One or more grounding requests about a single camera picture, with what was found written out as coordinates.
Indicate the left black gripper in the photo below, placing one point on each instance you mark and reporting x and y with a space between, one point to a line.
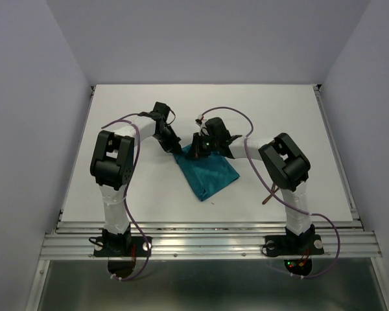
172 147

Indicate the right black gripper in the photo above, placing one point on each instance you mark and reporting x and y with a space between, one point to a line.
196 151

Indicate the teal cloth napkin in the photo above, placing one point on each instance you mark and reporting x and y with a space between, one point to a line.
208 175

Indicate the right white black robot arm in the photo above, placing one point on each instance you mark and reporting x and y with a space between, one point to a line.
284 161

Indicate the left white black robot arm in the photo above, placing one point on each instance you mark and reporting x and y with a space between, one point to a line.
114 161

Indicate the brown wooden fork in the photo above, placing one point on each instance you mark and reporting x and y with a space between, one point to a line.
274 189

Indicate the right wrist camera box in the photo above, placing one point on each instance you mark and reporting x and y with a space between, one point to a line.
216 128

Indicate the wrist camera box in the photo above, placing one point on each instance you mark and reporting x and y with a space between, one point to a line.
216 128
162 109

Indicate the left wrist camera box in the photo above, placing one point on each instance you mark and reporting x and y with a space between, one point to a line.
162 109

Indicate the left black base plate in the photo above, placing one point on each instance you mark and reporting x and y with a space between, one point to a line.
136 247

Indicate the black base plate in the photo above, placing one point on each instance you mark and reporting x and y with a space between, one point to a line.
136 247
284 245

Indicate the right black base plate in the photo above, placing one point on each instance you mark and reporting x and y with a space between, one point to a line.
284 245

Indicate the aluminium frame rail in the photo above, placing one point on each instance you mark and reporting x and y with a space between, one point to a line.
219 240

